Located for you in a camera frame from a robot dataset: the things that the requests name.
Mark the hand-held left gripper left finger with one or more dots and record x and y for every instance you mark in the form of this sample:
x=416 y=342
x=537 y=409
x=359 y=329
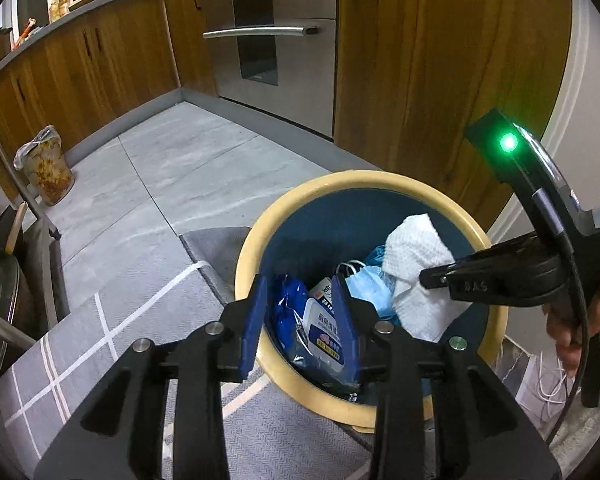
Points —
x=252 y=325

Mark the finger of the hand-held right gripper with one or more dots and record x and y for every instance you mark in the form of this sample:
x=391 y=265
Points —
x=490 y=280

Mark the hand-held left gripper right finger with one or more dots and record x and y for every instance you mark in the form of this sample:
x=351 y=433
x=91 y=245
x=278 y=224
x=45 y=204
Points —
x=342 y=330

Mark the blue wet wipes packet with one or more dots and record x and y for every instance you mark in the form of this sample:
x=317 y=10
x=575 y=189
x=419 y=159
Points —
x=322 y=330

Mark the blue face mask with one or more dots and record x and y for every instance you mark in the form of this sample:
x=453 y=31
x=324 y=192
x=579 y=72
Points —
x=375 y=256
x=370 y=285

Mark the white paper towel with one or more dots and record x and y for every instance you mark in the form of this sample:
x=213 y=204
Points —
x=415 y=245

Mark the blue bin with yellow rim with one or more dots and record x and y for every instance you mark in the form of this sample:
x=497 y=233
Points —
x=320 y=225

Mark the person's right hand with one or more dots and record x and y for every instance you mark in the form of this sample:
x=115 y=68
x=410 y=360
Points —
x=567 y=350

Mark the grey checked mat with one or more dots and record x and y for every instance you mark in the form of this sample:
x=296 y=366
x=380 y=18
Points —
x=130 y=300

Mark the wooden kitchen cabinets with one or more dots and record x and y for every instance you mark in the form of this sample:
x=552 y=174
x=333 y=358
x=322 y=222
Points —
x=430 y=60

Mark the clear bag of snacks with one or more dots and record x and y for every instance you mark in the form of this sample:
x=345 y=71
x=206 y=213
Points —
x=47 y=175

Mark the stainless steel oven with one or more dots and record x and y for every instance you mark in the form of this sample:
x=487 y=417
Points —
x=280 y=60

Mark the metal shelf rack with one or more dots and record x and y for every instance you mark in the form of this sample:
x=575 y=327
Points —
x=25 y=195

